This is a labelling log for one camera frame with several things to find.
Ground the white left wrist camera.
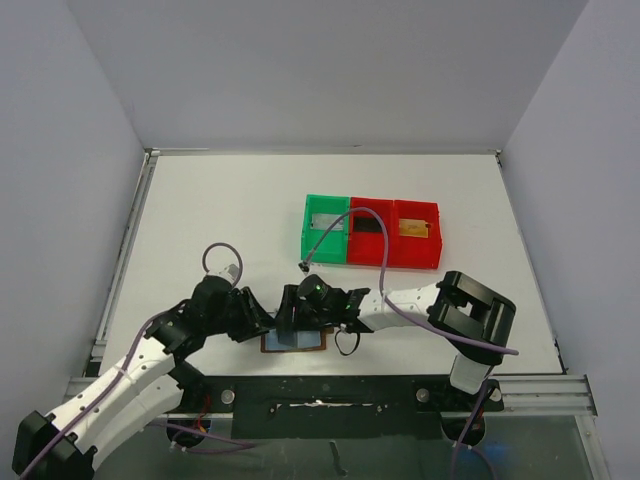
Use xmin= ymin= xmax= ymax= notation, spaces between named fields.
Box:
xmin=217 ymin=263 xmax=242 ymax=285

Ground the gold card pocket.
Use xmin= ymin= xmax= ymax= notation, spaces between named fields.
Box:
xmin=398 ymin=218 xmax=430 ymax=238

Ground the red plastic bin right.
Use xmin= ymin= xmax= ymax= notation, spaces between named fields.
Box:
xmin=391 ymin=200 xmax=443 ymax=270

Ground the red plastic bin middle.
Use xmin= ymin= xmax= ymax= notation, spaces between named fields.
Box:
xmin=347 ymin=197 xmax=399 ymax=266

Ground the aluminium frame rail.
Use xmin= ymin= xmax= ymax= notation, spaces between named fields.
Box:
xmin=88 ymin=149 xmax=160 ymax=363
xmin=57 ymin=373 xmax=599 ymax=424

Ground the brown leather card holder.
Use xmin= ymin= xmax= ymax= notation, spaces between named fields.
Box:
xmin=260 ymin=330 xmax=327 ymax=354

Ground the black card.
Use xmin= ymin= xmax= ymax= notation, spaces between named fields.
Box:
xmin=352 ymin=216 xmax=382 ymax=234

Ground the red plastic bin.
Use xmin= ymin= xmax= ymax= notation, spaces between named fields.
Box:
xmin=347 ymin=197 xmax=399 ymax=266
xmin=391 ymin=200 xmax=443 ymax=270

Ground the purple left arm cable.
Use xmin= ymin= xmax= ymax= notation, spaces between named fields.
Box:
xmin=19 ymin=243 xmax=256 ymax=476

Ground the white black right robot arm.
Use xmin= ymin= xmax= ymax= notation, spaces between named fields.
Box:
xmin=275 ymin=271 xmax=517 ymax=395

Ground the aluminium front frame rail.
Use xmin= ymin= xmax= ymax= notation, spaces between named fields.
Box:
xmin=57 ymin=373 xmax=599 ymax=424

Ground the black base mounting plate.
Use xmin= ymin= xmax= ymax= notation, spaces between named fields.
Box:
xmin=173 ymin=375 xmax=476 ymax=440

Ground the green plastic bin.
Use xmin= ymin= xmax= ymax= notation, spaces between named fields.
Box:
xmin=301 ymin=194 xmax=350 ymax=264

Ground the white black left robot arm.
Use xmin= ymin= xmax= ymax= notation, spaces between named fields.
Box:
xmin=12 ymin=275 xmax=274 ymax=479

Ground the aluminium left frame rail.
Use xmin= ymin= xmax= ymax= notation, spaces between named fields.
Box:
xmin=88 ymin=149 xmax=160 ymax=363

